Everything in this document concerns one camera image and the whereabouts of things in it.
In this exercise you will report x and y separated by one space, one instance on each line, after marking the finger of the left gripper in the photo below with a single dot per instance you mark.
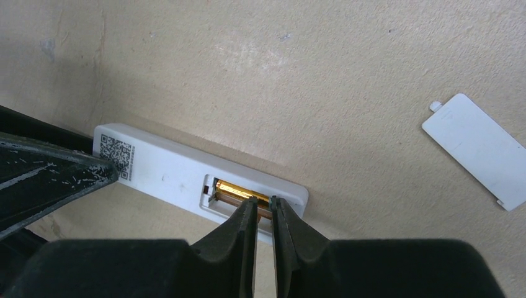
16 123
38 178

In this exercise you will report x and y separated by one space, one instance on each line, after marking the gold AAA battery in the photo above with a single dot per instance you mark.
233 191

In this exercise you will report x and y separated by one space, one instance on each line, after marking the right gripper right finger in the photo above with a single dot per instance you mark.
298 253

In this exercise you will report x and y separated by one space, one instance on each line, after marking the white remote control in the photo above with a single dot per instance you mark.
185 177

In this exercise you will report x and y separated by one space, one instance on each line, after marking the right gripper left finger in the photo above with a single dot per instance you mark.
227 255

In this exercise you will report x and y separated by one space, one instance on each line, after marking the white battery cover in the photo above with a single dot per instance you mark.
478 143

